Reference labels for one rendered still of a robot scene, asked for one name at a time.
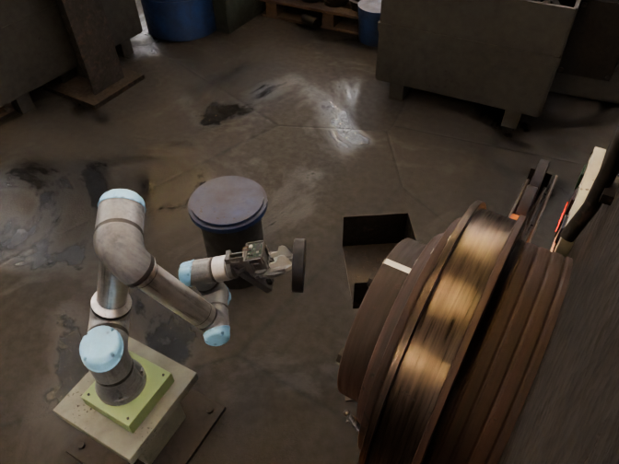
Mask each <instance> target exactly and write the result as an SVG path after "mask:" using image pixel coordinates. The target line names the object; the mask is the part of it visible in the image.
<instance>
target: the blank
mask: <svg viewBox="0 0 619 464"><path fill-rule="evenodd" d="M305 265H306V239H304V238H295V239H294V245H293V256H292V275H291V289H292V292H293V293H303V292H304V283H305Z"/></svg>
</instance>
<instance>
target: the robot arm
mask: <svg viewBox="0 0 619 464"><path fill-rule="evenodd" d="M145 212H146V205H145V201H144V199H143V198H142V197H141V196H140V195H138V194H137V193H136V192H134V191H130V190H126V189H113V190H110V191H106V192H105V193H103V194H102V195H101V197H100V198H99V202H98V211H97V218H96V225H95V231H94V236H93V246H94V250H95V252H96V254H97V256H98V258H99V279H98V291H97V292H96V293H95V294H94V295H93V297H92V298H91V303H90V315H89V323H88V334H87V335H85V336H84V337H83V339H82V341H81V343H80V346H79V352H80V356H81V359H82V362H83V363H84V365H85V366H86V367H87V369H88V370H89V372H90V373H91V375H92V376H93V377H94V378H95V390H96V393H97V395H98V396H99V398H100V400H101V401H102V402H104V403H105V404H108V405H110V406H121V405H124V404H127V403H129V402H131V401H132V400H134V399H135V398H137V397H138V396H139V395H140V393H141V392H142V391H143V389H144V387H145V385H146V371H145V369H144V368H143V367H142V365H141V364H140V363H139V362H137V361H136V360H134V359H133V358H132V357H131V355H130V354H129V352H128V337H129V324H130V315H131V308H132V298H131V297H130V295H129V294H128V291H129V287H130V288H136V287H137V288H139V289H140V290H142V291H143V292H145V293H146V294H148V295H149V296H151V297H153V298H154V299H156V300H157V301H158V302H159V303H161V304H162V305H164V306H165V307H167V308H169V309H170V310H171V311H173V312H174V313H176V314H177V315H179V316H180V317H182V318H183V319H185V320H187V321H188V322H190V323H191V324H192V325H193V326H195V327H196V328H198V329H199V330H201V331H203V332H204V334H203V335H204V341H205V343H207V344H208V345H211V346H220V345H223V344H225V343H226V342H228V340H229V338H230V326H229V317H228V304H229V302H230V300H231V293H230V292H229V290H228V287H227V286H226V285H225V284H224V283H223V282H224V281H229V280H232V279H236V278H238V277H239V276H240V277H242V278H243V279H245V280H246V281H248V282H250V283H251V284H253V285H255V286H257V287H258V288H260V289H261V290H263V291H264V292H265V293H270V292H271V291H273V286H274V278H275V277H277V276H280V275H282V274H284V273H286V272H287V271H289V270H291V269H292V256H293V253H291V252H290V251H289V249H288V248H287V247H286V246H279V248H278V251H271V252H268V248H267V246H266V245H265V244H264V242H263V240H259V241H254V242H249V243H246V246H245V247H243V248H244V249H243V250H242V251H241V252H236V253H232V252H231V250H226V255H221V256H215V257H210V258H204V259H199V260H192V261H186V262H183V263H182V264H181V265H180V268H179V279H180V280H178V279H177V278H175V277H174V276H173V275H171V274H170V273H168V272H167V271H165V270H164V269H163V268H161V267H160V266H159V265H157V264H156V260H155V258H154V256H152V255H151V254H150V253H148V252H147V250H146V248H145V245H144V227H145ZM258 242H260V243H258ZM252 243H254V244H252ZM188 286H190V287H192V286H195V288H196V289H197V290H198V291H199V292H200V294H201V295H202V296H199V295H198V294H196V293H195V292H194V291H193V290H192V289H190V288H189V287H188Z"/></svg>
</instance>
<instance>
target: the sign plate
mask: <svg viewBox="0 0 619 464"><path fill-rule="evenodd" d="M605 152H606V149H603V148H599V147H597V146H596V147H595V148H594V150H591V152H590V154H591V156H590V160H589V162H588V163H587V165H586V167H585V170H584V173H583V175H582V177H581V180H580V182H579V184H578V186H577V189H578V190H577V192H576V195H575V198H574V201H573V203H572V204H571V206H570V208H569V210H568V212H567V219H566V222H565V225H564V228H565V226H566V225H567V224H568V222H569V221H570V220H571V218H572V217H573V216H574V214H575V213H576V212H577V211H578V209H579V208H580V206H581V205H582V204H583V203H584V202H585V199H586V197H587V195H588V193H589V191H590V188H591V186H592V184H593V182H594V181H595V179H596V177H597V175H598V173H599V171H600V168H601V163H602V161H603V158H604V155H605ZM570 200H571V198H570V199H569V201H568V203H567V205H566V209H567V207H568V204H569V202H570ZM565 213H566V210H565V211H564V214H563V217H562V219H561V221H560V223H559V226H558V228H557V230H556V232H555V239H556V236H557V233H558V231H559V228H560V226H561V225H562V223H563V221H564V219H565V217H566V215H565ZM564 228H563V229H564ZM574 242H575V240H574V241H573V242H568V241H565V240H564V239H563V238H561V236H559V238H558V240H557V241H556V243H555V240H554V243H553V245H552V247H551V250H550V251H551V252H557V253H560V254H562V255H564V257H567V255H568V253H569V252H570V250H571V248H572V246H573V244H574Z"/></svg>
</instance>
